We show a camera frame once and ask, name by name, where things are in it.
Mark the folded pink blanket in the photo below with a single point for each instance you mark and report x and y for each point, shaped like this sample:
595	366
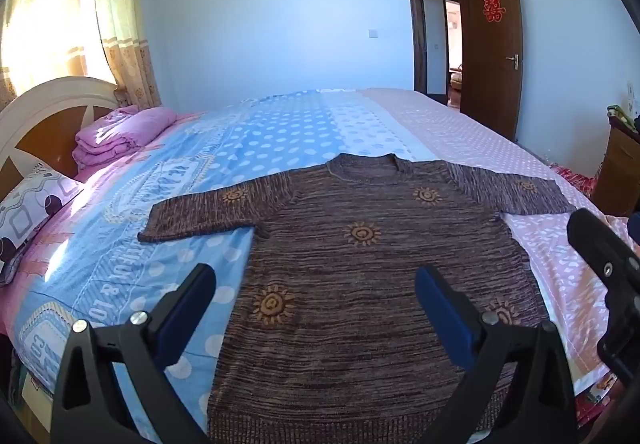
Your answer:
121	132

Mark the red double happiness decal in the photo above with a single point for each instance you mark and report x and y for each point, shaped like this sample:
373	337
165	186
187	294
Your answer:
493	11

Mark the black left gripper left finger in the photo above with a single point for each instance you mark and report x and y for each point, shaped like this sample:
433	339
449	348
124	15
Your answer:
88	406

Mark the green item on dresser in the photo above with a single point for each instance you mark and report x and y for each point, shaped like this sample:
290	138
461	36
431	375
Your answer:
618	112

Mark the red checkered bundle on floor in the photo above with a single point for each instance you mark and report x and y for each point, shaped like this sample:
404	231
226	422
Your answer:
584	184

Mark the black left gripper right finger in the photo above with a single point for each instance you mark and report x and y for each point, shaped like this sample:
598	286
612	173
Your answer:
540	404

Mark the brown knitted sun-pattern sweater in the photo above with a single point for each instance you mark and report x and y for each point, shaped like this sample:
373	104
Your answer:
327	342

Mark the cream wooden headboard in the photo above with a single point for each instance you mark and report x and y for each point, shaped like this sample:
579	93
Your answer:
40	126

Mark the blue pink patterned bed sheet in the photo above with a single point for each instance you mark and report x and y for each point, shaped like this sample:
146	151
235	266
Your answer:
88	263

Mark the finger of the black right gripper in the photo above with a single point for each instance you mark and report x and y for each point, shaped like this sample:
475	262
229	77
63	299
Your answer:
606	254

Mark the white patterned pillow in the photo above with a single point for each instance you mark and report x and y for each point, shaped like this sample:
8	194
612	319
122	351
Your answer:
27	209

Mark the brown wooden dresser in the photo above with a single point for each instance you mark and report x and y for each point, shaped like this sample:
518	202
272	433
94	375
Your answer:
617	189

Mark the brown wooden door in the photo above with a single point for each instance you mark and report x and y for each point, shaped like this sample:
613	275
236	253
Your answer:
492	89

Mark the silver door handle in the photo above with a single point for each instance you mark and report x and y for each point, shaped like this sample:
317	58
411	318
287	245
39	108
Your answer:
515	60

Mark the yellow patterned curtain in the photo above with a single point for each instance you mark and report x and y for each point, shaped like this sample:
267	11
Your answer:
42	40

